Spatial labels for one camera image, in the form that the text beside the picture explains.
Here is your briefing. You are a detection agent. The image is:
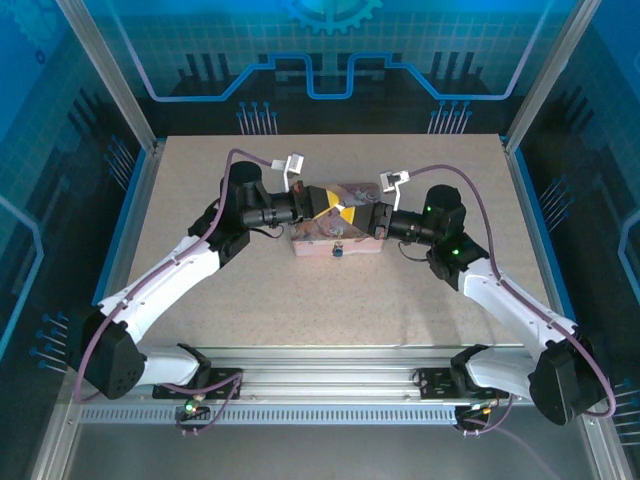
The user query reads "grey steel tray panel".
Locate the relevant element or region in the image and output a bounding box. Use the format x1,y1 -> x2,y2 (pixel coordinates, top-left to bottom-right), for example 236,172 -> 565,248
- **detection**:
27,389 -> 634,480

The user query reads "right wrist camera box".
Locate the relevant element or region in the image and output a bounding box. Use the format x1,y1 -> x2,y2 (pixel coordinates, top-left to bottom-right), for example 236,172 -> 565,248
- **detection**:
378,169 -> 412,211

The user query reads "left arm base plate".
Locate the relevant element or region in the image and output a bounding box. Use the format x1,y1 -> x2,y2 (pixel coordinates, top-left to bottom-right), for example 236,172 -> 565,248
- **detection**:
152,367 -> 244,401

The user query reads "aluminium mounting beam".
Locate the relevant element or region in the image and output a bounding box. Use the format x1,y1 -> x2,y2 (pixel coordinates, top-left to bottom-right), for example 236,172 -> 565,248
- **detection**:
64,344 -> 599,404

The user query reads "aluminium upright post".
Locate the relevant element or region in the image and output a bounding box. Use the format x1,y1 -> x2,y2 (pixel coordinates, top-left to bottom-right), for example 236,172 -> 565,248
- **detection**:
502,0 -> 604,154
53,0 -> 162,154

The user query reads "aluminium side rail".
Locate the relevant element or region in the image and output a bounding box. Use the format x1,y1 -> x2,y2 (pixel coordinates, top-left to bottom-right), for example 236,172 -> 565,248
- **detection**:
82,139 -> 166,364

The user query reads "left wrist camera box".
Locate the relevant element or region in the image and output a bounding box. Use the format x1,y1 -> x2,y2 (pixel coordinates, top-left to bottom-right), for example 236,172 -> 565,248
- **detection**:
269,152 -> 306,191

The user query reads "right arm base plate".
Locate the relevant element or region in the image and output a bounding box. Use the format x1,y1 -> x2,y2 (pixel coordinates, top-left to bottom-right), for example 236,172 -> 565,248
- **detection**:
414,367 -> 510,401

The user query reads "pink printed tin box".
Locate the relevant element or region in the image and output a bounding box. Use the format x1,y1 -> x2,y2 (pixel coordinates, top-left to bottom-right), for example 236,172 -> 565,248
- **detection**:
289,180 -> 389,260

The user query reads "slotted grey cable duct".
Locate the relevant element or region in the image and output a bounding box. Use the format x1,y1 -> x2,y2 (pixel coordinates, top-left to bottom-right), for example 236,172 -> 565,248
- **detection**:
78,405 -> 464,426

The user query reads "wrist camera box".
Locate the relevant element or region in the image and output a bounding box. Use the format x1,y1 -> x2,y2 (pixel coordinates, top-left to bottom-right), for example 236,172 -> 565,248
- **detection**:
378,169 -> 412,211
269,152 -> 306,191

